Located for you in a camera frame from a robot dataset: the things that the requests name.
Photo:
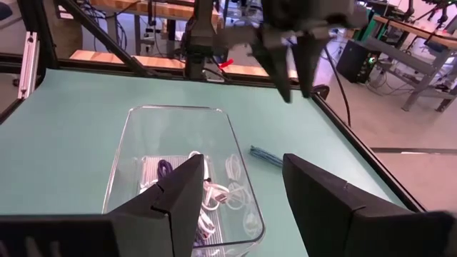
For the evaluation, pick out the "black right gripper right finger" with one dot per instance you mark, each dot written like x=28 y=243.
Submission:
x=321 y=214

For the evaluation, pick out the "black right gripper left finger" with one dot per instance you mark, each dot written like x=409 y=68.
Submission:
x=171 y=221

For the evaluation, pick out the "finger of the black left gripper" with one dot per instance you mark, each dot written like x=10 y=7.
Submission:
x=307 y=60
x=276 y=68

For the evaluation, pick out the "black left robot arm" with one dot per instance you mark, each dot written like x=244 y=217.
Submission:
x=201 y=35

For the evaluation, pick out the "black computer tower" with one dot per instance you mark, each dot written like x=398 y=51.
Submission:
x=351 y=60

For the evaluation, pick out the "small red object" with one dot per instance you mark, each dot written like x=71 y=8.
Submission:
x=226 y=63

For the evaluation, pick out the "green equipment case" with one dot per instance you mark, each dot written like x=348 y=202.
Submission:
x=367 y=30

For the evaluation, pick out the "grey metal workbench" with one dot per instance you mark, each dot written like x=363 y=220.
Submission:
x=392 y=50

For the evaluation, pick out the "clear plastic bin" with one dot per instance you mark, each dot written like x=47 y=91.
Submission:
x=171 y=135

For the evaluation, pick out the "wooden workbench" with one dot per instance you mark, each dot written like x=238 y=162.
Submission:
x=160 y=9

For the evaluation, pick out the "light wooden board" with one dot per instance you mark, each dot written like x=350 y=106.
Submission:
x=107 y=57

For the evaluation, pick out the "black diagonal frame brace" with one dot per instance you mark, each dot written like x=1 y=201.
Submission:
x=103 y=37

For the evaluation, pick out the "silver aluminium bracket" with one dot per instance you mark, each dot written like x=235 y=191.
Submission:
x=28 y=64

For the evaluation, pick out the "black vertical frame post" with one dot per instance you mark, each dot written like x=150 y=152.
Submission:
x=35 y=21

